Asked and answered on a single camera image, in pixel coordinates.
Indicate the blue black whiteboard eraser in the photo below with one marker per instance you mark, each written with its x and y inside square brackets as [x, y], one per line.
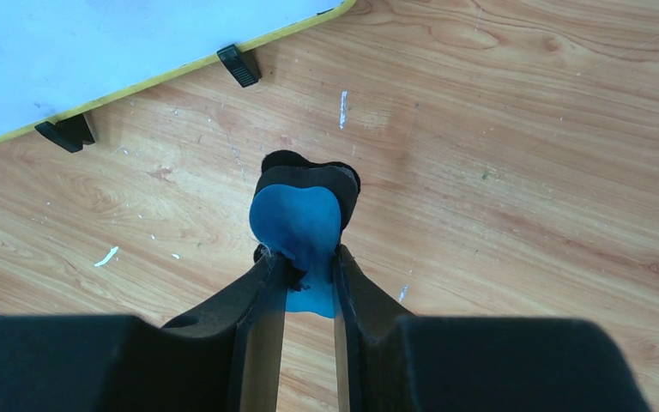
[300, 209]

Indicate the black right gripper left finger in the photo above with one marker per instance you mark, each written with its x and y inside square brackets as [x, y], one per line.
[222, 355]

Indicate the yellow-framed whiteboard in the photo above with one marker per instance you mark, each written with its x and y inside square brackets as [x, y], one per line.
[59, 59]

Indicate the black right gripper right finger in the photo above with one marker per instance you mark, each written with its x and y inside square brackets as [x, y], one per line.
[390, 359]

